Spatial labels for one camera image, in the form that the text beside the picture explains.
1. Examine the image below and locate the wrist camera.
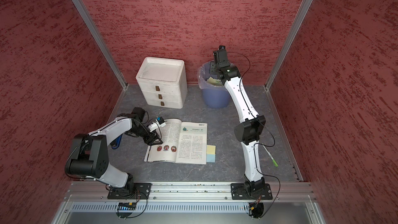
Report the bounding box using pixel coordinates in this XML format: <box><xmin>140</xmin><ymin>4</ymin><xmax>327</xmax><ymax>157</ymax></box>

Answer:
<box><xmin>213</xmin><ymin>45</ymin><xmax>229</xmax><ymax>67</ymax></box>
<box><xmin>147</xmin><ymin>117</ymin><xmax>166</xmax><ymax>132</ymax></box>

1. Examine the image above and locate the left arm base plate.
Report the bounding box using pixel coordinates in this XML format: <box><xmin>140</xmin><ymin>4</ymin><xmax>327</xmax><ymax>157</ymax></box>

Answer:
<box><xmin>107</xmin><ymin>183</ymin><xmax>152</xmax><ymax>201</ymax></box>

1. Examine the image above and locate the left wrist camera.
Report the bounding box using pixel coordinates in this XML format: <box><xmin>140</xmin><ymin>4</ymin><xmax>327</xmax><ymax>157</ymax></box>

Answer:
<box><xmin>147</xmin><ymin>117</ymin><xmax>166</xmax><ymax>132</ymax></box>

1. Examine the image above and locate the clear plastic bin liner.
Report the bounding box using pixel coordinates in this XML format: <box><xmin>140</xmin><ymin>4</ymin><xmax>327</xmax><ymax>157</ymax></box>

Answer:
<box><xmin>197</xmin><ymin>61</ymin><xmax>229</xmax><ymax>94</ymax></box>

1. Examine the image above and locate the right connector board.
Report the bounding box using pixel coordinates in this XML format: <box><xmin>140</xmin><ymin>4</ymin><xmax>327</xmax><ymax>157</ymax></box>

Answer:
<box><xmin>248</xmin><ymin>202</ymin><xmax>264</xmax><ymax>219</ymax></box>

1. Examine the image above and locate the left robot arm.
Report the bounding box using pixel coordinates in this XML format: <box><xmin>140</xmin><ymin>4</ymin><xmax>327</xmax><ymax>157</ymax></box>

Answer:
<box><xmin>64</xmin><ymin>107</ymin><xmax>166</xmax><ymax>199</ymax></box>

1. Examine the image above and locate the left aluminium corner post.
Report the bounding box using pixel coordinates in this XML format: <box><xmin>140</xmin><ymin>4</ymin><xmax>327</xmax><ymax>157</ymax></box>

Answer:
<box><xmin>72</xmin><ymin>0</ymin><xmax>128</xmax><ymax>90</ymax></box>

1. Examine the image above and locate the green white pen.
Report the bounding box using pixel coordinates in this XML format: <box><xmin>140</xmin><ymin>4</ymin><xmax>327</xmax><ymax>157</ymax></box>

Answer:
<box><xmin>263</xmin><ymin>146</ymin><xmax>279</xmax><ymax>167</ymax></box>

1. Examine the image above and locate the discarded sticky notes pile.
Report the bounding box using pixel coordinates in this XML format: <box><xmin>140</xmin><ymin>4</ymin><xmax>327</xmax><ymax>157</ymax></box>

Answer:
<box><xmin>207</xmin><ymin>77</ymin><xmax>223</xmax><ymax>87</ymax></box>

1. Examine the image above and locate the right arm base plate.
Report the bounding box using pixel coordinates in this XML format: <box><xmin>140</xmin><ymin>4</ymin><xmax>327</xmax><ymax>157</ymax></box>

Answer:
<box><xmin>230</xmin><ymin>183</ymin><xmax>273</xmax><ymax>200</ymax></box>

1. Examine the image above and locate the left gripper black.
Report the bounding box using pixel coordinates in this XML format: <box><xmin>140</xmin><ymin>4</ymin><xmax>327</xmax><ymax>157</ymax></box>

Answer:
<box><xmin>129</xmin><ymin>123</ymin><xmax>163</xmax><ymax>146</ymax></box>

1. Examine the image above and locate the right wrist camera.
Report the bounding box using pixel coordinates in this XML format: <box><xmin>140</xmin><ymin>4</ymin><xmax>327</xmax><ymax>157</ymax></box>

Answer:
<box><xmin>213</xmin><ymin>45</ymin><xmax>229</xmax><ymax>67</ymax></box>

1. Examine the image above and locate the left connector board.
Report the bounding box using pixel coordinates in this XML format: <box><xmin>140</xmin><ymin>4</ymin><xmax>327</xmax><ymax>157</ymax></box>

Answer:
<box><xmin>117</xmin><ymin>202</ymin><xmax>137</xmax><ymax>211</ymax></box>

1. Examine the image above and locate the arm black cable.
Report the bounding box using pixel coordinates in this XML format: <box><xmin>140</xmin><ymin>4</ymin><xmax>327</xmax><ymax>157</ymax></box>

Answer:
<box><xmin>228</xmin><ymin>52</ymin><xmax>282</xmax><ymax>218</ymax></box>
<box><xmin>136</xmin><ymin>116</ymin><xmax>163</xmax><ymax>145</ymax></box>

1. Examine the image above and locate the connector board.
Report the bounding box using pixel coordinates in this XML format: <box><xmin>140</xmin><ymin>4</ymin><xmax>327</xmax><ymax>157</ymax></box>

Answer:
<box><xmin>117</xmin><ymin>202</ymin><xmax>137</xmax><ymax>211</ymax></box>
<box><xmin>248</xmin><ymin>202</ymin><xmax>264</xmax><ymax>219</ymax></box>

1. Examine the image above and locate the blue sticky note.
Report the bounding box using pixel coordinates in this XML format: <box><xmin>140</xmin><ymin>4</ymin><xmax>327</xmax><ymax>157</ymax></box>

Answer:
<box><xmin>206</xmin><ymin>154</ymin><xmax>216</xmax><ymax>163</ymax></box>

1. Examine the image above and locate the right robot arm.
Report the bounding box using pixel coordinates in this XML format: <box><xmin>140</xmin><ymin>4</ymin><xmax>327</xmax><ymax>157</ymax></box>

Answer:
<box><xmin>209</xmin><ymin>54</ymin><xmax>266</xmax><ymax>197</ymax></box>

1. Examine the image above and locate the blue pen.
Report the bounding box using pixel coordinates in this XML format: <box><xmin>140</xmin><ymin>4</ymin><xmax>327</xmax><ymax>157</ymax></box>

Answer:
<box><xmin>110</xmin><ymin>135</ymin><xmax>122</xmax><ymax>149</ymax></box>

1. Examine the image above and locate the white three-drawer storage box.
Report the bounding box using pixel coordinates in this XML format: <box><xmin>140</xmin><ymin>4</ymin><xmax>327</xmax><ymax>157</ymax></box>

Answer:
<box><xmin>136</xmin><ymin>57</ymin><xmax>188</xmax><ymax>109</ymax></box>

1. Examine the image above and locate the blue trash bin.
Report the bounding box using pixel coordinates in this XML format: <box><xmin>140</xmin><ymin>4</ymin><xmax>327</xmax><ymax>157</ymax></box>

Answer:
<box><xmin>199</xmin><ymin>61</ymin><xmax>232</xmax><ymax>110</ymax></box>

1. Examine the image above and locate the aluminium front rail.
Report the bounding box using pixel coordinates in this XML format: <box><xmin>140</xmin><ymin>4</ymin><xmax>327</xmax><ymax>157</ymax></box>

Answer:
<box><xmin>63</xmin><ymin>181</ymin><xmax>317</xmax><ymax>203</ymax></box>

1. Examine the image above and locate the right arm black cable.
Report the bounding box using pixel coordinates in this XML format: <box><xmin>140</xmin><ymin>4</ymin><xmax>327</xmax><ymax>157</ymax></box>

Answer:
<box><xmin>228</xmin><ymin>52</ymin><xmax>282</xmax><ymax>218</ymax></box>

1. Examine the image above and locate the children's science magazine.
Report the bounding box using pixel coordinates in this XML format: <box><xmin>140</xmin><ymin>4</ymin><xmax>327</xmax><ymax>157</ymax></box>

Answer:
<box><xmin>144</xmin><ymin>119</ymin><xmax>207</xmax><ymax>165</ymax></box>

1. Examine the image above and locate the aluminium corner post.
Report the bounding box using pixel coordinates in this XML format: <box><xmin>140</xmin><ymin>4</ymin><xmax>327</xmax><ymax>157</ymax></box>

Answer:
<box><xmin>265</xmin><ymin>0</ymin><xmax>313</xmax><ymax>91</ymax></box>
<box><xmin>72</xmin><ymin>0</ymin><xmax>128</xmax><ymax>90</ymax></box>

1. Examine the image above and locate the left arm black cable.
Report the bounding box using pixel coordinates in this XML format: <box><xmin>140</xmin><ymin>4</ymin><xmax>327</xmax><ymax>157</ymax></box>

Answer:
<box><xmin>136</xmin><ymin>116</ymin><xmax>163</xmax><ymax>145</ymax></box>

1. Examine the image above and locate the right aluminium corner post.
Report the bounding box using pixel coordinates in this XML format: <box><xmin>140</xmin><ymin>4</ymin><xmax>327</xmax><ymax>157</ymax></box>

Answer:
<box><xmin>265</xmin><ymin>0</ymin><xmax>313</xmax><ymax>91</ymax></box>

